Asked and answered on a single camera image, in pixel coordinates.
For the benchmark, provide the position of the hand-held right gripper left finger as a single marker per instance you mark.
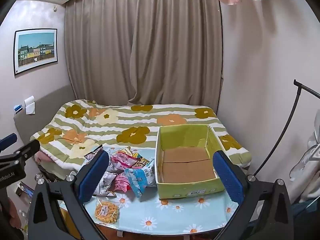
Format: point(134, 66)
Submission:
point(91, 180)

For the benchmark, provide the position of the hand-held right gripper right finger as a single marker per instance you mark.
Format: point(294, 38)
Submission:
point(226, 177)

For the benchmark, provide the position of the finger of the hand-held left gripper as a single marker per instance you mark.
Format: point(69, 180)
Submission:
point(28, 148)
point(8, 140)

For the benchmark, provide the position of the pink striped snack packet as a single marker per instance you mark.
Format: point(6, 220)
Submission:
point(120, 161)

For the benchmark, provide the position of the green cardboard box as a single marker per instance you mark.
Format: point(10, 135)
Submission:
point(185, 162)

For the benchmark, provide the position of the person's left hand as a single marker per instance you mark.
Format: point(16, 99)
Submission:
point(14, 213)

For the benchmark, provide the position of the grey snack packet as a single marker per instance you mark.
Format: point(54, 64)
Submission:
point(105, 183)

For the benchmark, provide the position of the pink pillow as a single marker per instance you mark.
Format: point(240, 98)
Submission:
point(42, 158)

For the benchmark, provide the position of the purple snack bag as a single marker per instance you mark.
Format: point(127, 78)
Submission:
point(91, 155)

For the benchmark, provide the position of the small pink snack packet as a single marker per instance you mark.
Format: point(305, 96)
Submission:
point(121, 183)

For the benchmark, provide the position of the clear packet of yellow noodles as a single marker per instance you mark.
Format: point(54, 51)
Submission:
point(106, 211)

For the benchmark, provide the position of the grey padded headboard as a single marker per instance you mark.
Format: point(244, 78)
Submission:
point(45, 115)

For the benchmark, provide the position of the cream snack packet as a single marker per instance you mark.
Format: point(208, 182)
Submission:
point(124, 152)

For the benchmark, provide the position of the blue and white snack packet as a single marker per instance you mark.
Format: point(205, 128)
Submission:
point(137, 178)

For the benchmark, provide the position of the yellow and brown snack packet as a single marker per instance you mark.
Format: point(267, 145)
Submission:
point(141, 163)

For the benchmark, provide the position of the daisy print tablecloth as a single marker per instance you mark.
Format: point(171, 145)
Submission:
point(175, 212)

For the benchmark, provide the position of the flowered striped blanket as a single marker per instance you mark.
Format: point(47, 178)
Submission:
point(150, 120)

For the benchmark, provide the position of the blue cloth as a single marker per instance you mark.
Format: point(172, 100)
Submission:
point(306, 208)

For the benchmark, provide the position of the white garment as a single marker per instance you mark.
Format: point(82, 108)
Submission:
point(311, 160)

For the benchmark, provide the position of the framed picture of houses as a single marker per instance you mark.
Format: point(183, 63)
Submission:
point(36, 50)

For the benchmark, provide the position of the black clothes rack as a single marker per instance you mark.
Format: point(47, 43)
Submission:
point(297, 97)

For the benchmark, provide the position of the beige curtain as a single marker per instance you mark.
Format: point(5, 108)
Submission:
point(150, 42)

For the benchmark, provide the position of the small blue wall item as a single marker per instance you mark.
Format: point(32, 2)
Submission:
point(18, 108)

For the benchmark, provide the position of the white wall paper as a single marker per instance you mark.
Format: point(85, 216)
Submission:
point(29, 103)

